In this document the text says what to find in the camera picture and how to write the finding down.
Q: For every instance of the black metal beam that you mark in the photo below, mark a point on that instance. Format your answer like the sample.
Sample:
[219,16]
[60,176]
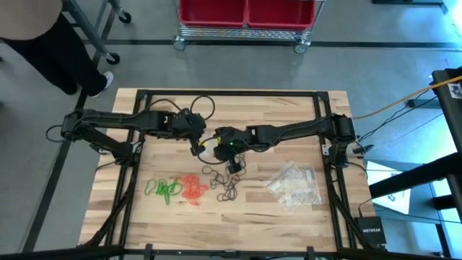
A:
[415,177]

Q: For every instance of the orange rubber bands heap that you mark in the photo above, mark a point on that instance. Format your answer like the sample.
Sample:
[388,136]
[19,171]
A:
[193,187]

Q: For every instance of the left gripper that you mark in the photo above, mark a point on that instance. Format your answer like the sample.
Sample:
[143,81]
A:
[189,126]

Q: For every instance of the grey metal mounting bracket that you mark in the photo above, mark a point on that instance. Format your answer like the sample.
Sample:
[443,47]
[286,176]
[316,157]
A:
[136,147]
[326,150]

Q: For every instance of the black Netgear network switch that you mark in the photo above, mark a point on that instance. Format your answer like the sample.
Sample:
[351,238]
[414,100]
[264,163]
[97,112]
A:
[371,231]

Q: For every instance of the red plastic bin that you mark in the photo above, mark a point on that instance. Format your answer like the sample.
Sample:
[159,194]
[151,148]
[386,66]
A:
[281,12]
[213,12]

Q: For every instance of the white printed sticker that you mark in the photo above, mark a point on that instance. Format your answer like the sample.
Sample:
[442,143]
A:
[455,90]

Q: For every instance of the grey metal rolling stand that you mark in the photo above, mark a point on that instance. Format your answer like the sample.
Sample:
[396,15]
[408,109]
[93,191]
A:
[93,32]

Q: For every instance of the white paper sheet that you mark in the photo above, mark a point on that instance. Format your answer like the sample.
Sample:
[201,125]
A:
[397,202]

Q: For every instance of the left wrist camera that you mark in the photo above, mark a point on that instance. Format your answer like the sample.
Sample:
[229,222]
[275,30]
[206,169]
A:
[186,113]

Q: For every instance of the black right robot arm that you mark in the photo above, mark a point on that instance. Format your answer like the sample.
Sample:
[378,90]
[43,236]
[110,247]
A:
[296,128]

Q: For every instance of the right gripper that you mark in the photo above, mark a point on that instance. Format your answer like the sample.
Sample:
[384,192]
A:
[236,144]

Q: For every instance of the black rubber bands heap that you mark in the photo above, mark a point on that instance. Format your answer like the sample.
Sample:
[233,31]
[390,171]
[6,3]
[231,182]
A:
[228,197]

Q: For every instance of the black caster wheel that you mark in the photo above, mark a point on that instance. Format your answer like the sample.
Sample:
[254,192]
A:
[113,58]
[125,17]

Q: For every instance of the grey cart caster wheel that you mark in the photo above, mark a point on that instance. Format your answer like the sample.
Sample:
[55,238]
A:
[300,47]
[179,44]

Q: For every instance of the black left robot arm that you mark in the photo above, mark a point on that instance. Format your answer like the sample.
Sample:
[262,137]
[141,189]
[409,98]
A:
[108,117]

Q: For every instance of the person's white shoe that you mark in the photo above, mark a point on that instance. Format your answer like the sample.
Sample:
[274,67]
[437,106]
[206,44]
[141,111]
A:
[104,81]

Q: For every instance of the person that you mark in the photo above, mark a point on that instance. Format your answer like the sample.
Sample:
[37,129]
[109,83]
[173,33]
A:
[54,61]

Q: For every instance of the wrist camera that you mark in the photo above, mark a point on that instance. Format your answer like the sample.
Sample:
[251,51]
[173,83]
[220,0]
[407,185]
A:
[186,113]
[222,131]

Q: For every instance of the black desk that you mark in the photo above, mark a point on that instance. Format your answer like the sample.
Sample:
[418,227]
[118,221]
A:
[451,115]

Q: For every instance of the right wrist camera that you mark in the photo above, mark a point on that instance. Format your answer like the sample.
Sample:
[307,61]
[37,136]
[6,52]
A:
[222,131]

